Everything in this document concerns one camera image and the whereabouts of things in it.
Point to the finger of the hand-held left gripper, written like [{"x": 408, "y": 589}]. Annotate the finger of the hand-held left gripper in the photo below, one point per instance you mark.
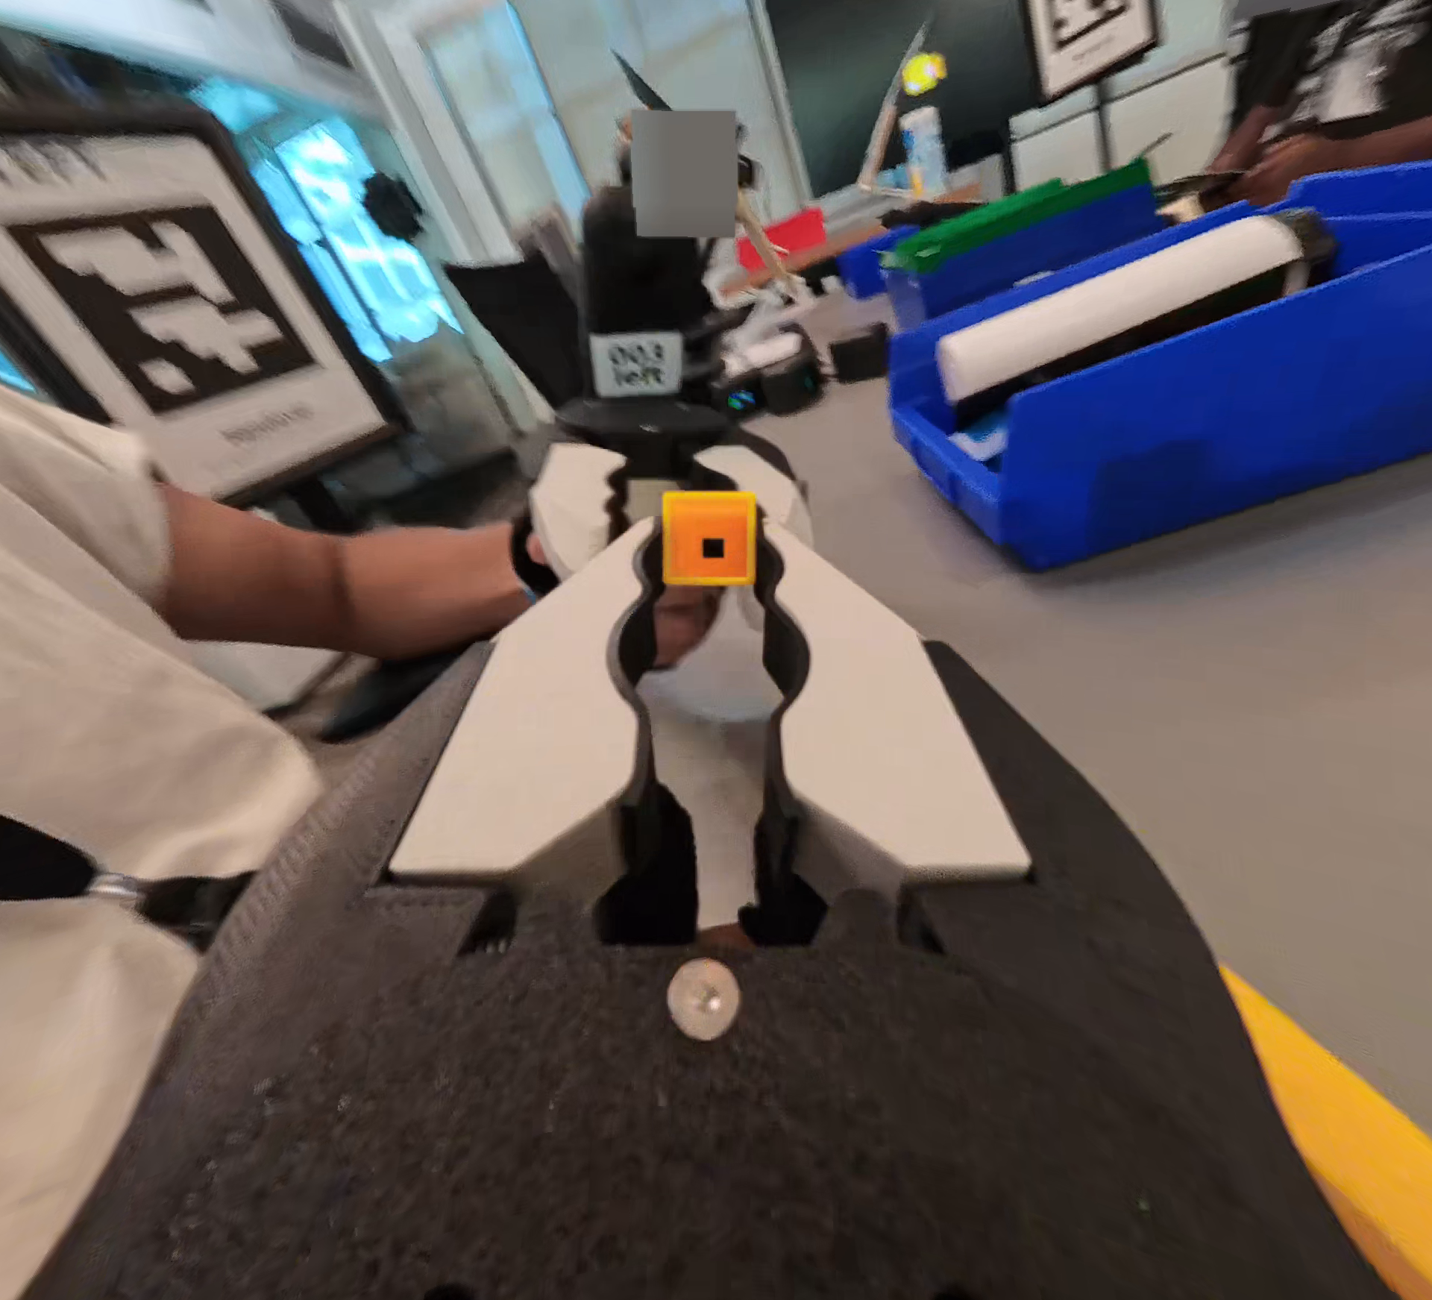
[
  {"x": 771, "y": 495},
  {"x": 570, "y": 505}
]

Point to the yellow block stick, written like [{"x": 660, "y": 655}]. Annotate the yellow block stick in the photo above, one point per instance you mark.
[{"x": 1342, "y": 1133}]

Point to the large black screen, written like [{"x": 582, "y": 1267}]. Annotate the large black screen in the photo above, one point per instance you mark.
[{"x": 849, "y": 36}]

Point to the white stand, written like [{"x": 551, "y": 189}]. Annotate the white stand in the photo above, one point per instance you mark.
[{"x": 760, "y": 351}]

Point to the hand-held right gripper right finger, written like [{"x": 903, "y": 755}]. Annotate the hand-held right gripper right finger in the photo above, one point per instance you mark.
[{"x": 894, "y": 752}]

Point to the small yellow round object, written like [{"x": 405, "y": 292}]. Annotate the small yellow round object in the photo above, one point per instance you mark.
[{"x": 924, "y": 74}]

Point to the blue plastic bin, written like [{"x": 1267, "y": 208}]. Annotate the blue plastic bin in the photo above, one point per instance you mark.
[
  {"x": 984, "y": 280},
  {"x": 1118, "y": 472},
  {"x": 871, "y": 265}
]

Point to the green plastic bin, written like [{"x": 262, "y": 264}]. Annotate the green plastic bin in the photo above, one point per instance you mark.
[{"x": 1006, "y": 210}]

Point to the small black box device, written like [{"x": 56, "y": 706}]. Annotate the small black box device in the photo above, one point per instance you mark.
[{"x": 858, "y": 355}]

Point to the person's left forearm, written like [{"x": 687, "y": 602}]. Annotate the person's left forearm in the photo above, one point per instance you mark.
[{"x": 335, "y": 584}]

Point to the short yellow block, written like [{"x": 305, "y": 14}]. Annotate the short yellow block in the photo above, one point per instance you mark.
[{"x": 684, "y": 518}]

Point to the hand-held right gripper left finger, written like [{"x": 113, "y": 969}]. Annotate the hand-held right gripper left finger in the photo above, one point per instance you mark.
[{"x": 525, "y": 752}]

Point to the white cylindrical container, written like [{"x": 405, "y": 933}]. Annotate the white cylindrical container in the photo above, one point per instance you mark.
[{"x": 1118, "y": 298}]

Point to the tilted wooden board stand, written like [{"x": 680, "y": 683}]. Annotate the tilted wooden board stand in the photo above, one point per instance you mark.
[{"x": 889, "y": 126}]

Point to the black studio light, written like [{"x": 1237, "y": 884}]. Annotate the black studio light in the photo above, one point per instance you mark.
[{"x": 393, "y": 204}]

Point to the white wipes canister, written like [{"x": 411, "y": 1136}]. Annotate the white wipes canister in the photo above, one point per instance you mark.
[{"x": 924, "y": 153}]

